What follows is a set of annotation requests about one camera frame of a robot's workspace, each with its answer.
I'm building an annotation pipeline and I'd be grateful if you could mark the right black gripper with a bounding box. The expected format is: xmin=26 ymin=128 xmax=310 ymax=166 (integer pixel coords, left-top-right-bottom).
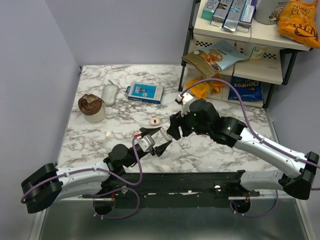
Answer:
xmin=166 ymin=103 xmax=212 ymax=140

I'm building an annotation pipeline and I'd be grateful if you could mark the white earbud charging case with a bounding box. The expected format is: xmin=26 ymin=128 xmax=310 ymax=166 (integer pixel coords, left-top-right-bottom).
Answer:
xmin=160 ymin=126 xmax=173 ymax=142

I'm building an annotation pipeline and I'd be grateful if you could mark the beige earbud charging case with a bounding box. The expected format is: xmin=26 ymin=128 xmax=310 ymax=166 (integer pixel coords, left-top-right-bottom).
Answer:
xmin=150 ymin=117 xmax=161 ymax=126

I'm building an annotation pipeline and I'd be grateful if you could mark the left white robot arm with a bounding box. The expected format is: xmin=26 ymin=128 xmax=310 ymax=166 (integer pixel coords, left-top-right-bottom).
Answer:
xmin=20 ymin=127 xmax=173 ymax=214

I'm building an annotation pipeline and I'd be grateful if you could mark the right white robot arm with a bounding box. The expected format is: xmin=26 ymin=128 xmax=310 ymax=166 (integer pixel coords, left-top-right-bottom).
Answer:
xmin=167 ymin=99 xmax=320 ymax=200

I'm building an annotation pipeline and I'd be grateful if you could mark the orange snack bag lower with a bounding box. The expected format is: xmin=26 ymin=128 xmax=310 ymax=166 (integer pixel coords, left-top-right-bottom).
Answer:
xmin=189 ymin=80 xmax=225 ymax=99

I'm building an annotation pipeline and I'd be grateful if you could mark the blue Harry's razor box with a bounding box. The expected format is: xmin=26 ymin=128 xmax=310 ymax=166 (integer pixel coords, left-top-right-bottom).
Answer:
xmin=126 ymin=81 xmax=165 ymax=104

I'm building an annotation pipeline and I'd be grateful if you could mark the blue Doritos bag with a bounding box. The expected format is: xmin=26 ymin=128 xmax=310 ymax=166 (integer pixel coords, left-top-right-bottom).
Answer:
xmin=231 ymin=76 xmax=263 ymax=102

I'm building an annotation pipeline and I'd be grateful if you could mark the gold blue snack bag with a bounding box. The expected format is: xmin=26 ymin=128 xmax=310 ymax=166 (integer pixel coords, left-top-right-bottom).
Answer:
xmin=182 ymin=40 xmax=249 ymax=79

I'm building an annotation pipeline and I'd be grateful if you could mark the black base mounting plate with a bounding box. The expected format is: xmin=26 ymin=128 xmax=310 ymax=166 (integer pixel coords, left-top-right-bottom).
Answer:
xmin=96 ymin=170 xmax=260 ymax=209

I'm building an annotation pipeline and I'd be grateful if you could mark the teal toothpaste box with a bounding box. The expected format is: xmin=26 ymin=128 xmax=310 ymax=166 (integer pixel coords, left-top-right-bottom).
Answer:
xmin=201 ymin=0 xmax=220 ymax=21

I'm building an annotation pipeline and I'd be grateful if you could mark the orange kettle chips bag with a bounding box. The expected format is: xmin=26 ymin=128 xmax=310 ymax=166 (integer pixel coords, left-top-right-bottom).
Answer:
xmin=277 ymin=0 xmax=320 ymax=49

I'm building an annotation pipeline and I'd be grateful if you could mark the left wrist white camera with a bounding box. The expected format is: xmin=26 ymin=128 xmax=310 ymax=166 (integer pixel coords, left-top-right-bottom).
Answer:
xmin=132 ymin=133 xmax=155 ymax=153

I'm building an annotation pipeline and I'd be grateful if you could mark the wrist white camera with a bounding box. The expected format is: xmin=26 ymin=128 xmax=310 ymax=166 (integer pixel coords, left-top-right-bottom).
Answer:
xmin=132 ymin=133 xmax=155 ymax=153
xmin=175 ymin=92 xmax=196 ymax=117

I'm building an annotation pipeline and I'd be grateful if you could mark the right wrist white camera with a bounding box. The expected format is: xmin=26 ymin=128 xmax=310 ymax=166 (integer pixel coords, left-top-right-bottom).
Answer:
xmin=175 ymin=92 xmax=196 ymax=117

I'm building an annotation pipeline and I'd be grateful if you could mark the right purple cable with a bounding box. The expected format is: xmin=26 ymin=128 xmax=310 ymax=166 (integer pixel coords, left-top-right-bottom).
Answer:
xmin=180 ymin=78 xmax=320 ymax=218

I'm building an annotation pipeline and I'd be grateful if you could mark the purple cable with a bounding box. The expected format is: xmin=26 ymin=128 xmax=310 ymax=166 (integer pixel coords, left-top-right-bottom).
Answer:
xmin=20 ymin=133 xmax=144 ymax=220
xmin=180 ymin=78 xmax=320 ymax=218

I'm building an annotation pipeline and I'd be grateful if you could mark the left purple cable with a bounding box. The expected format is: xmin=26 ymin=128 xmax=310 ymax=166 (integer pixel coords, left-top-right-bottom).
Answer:
xmin=20 ymin=133 xmax=144 ymax=220

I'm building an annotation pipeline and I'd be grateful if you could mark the black frame shelf rack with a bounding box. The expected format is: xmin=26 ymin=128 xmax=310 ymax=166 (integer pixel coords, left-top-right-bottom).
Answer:
xmin=183 ymin=0 xmax=311 ymax=109

